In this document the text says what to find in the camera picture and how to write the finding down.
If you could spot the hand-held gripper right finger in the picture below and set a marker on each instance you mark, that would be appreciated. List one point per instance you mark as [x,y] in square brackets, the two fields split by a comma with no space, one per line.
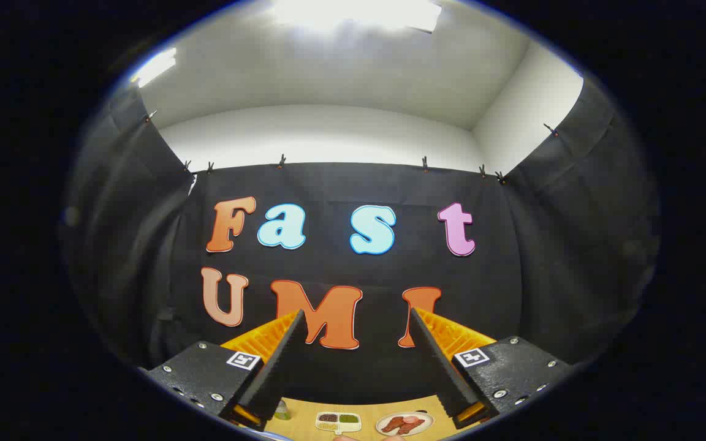
[445,380]

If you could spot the white divided dish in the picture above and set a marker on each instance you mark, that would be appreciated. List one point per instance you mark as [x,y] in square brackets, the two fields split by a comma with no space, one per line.
[337,429]

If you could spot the pile of green beans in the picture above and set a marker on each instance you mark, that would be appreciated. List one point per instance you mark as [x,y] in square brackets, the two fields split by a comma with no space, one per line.
[349,418]

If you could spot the white oval plate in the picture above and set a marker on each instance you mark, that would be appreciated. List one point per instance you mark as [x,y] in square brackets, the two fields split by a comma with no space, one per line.
[423,418]

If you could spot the silver green drink bottle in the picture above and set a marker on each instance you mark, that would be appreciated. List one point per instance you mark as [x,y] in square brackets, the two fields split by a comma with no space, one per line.
[282,410]

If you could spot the row of black cloth clips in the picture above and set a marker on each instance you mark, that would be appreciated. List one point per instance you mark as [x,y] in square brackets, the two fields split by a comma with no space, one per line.
[281,161]

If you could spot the pile of dark red beans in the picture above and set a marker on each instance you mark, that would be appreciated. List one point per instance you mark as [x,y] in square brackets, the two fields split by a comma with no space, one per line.
[328,418]

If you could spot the brown meat piece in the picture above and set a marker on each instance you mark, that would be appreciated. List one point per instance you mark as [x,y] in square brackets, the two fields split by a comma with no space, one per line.
[412,422]
[393,424]

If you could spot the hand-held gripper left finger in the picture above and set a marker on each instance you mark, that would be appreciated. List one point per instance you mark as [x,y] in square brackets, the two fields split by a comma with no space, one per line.
[276,373]

